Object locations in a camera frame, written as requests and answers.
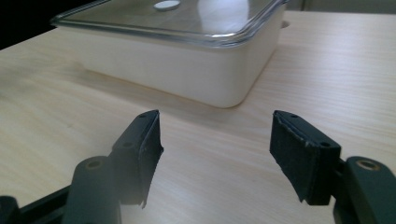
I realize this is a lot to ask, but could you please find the clear container lid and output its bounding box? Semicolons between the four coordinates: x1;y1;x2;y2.
49;0;290;49

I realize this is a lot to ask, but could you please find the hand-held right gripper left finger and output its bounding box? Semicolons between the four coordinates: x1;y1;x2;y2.
61;109;164;224

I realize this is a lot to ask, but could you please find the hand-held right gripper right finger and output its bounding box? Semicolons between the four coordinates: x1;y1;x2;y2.
269;109;396;224

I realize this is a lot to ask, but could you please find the white rectangular container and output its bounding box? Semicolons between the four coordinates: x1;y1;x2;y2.
56;4;287;109

